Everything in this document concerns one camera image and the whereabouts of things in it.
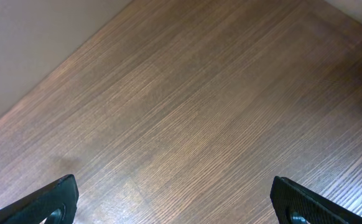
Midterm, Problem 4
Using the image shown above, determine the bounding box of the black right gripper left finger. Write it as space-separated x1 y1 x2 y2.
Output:
0 174 79 224

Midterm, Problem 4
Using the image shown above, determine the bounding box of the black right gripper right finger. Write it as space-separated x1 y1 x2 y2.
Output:
270 176 362 224

